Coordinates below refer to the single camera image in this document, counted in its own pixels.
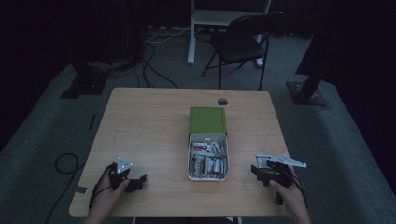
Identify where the white desk frame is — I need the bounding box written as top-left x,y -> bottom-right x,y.
186,0 -> 273,68

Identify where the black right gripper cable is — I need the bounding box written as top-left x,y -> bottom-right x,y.
279,167 -> 309,209

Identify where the green box lid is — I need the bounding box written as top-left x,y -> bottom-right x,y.
188,106 -> 228,135

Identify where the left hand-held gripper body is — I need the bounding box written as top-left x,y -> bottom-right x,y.
107,156 -> 138,193

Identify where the white drawer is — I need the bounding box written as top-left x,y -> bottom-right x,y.
187,132 -> 230,182

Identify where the pile of batteries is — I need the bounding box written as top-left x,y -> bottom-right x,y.
190,140 -> 228,179

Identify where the looped black floor cable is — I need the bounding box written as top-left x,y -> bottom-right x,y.
44,151 -> 86,224

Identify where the person's right hand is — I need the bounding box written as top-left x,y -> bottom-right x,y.
268,166 -> 308,217

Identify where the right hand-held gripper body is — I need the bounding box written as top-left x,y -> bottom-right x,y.
255,152 -> 308,207

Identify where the white floor cable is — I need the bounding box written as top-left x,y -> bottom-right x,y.
145,26 -> 191,45

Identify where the person's left hand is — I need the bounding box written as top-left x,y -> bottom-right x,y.
89,172 -> 131,219

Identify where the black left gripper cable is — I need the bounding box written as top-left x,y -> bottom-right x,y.
88,164 -> 116,211

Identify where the black folding chair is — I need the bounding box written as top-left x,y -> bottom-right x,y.
201,11 -> 286,91

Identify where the black stand with base plate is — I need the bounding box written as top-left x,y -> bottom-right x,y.
286,0 -> 334,109

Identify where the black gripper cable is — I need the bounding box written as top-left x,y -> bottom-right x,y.
88,164 -> 116,211
279,167 -> 309,209

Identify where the black stand base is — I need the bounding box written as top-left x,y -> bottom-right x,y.
59,61 -> 110,100

